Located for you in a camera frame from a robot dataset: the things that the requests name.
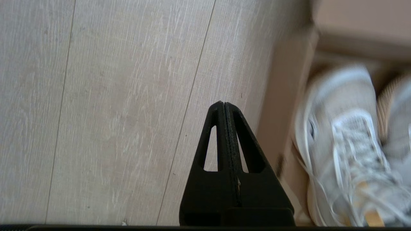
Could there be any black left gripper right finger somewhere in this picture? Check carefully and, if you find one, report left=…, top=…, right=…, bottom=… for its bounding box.
left=224, top=102, right=296, bottom=227

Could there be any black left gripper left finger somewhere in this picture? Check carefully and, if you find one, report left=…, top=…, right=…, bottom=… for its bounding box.
left=179, top=101, right=239, bottom=227

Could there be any brown cardboard shoe box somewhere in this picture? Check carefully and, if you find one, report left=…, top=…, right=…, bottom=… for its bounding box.
left=255, top=0, right=411, bottom=227

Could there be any white laced sneaker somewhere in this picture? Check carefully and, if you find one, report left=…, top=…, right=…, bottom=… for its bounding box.
left=293, top=64, right=411, bottom=227
left=376, top=73, right=411, bottom=180

